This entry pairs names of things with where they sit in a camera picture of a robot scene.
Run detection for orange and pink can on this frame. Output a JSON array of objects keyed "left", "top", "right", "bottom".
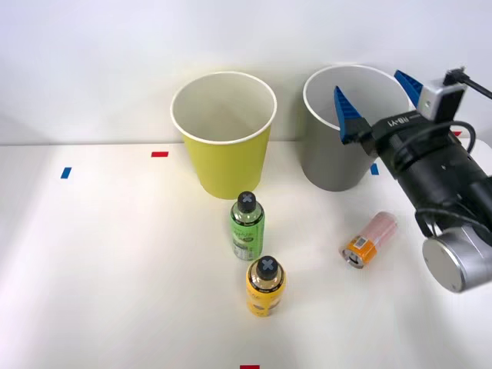
[{"left": 338, "top": 210, "right": 399, "bottom": 271}]

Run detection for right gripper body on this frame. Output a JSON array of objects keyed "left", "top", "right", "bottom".
[{"left": 362, "top": 110, "right": 464, "bottom": 177}]

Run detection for grey plastic bin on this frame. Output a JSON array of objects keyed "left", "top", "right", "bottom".
[{"left": 302, "top": 64, "right": 414, "bottom": 192}]

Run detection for yellow label plastic bottle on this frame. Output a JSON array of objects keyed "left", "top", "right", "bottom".
[{"left": 245, "top": 254, "right": 288, "bottom": 319}]

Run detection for yellow-green plastic bin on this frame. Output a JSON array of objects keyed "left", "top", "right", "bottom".
[{"left": 170, "top": 71, "right": 278, "bottom": 201}]

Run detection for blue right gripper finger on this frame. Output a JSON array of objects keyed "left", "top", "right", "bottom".
[
  {"left": 332, "top": 85, "right": 373, "bottom": 146},
  {"left": 394, "top": 69, "right": 426, "bottom": 110}
]

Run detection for green label plastic bottle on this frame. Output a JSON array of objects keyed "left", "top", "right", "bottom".
[{"left": 229, "top": 191, "right": 267, "bottom": 262}]

